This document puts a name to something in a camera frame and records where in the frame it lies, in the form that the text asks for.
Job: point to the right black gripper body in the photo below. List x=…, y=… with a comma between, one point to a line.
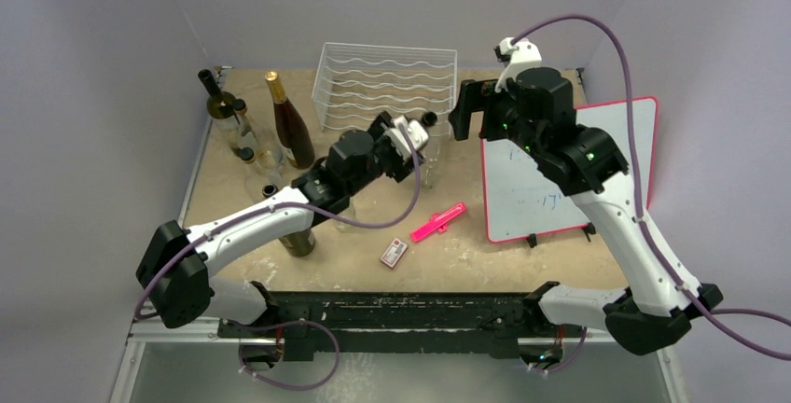
x=468, y=109

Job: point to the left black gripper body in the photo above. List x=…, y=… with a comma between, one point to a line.
x=384, y=157

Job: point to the dark red gold-capped bottle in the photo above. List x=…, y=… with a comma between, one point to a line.
x=291, y=129

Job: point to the green bottle brown label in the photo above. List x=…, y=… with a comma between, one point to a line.
x=298, y=244

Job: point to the clear bottle with black cap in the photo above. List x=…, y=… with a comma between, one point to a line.
x=261, y=170

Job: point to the small clear bottle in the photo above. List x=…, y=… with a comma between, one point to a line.
x=347, y=220

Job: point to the green bottle silver cap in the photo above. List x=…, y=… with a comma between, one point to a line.
x=428, y=119

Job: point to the green bottle cream label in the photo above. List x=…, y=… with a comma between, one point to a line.
x=219, y=107

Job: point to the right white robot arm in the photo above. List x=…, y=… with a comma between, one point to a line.
x=662, y=298

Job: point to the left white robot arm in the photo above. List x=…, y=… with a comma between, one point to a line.
x=307, y=202

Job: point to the pink-framed whiteboard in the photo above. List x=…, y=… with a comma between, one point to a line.
x=519, y=201

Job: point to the pink plastic clip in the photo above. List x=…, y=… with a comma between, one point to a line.
x=438, y=222

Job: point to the small red white card box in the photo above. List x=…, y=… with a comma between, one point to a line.
x=395, y=250

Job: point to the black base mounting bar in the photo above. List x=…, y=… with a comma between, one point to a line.
x=502, y=325

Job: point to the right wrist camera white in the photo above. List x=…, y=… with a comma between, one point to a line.
x=516, y=58

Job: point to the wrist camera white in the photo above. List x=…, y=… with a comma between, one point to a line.
x=516, y=58
x=407, y=135

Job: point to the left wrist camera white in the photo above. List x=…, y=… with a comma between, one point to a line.
x=407, y=135

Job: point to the white wire wine rack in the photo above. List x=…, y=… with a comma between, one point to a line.
x=355, y=82

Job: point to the aluminium table edge rail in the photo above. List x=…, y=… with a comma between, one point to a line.
x=191, y=171

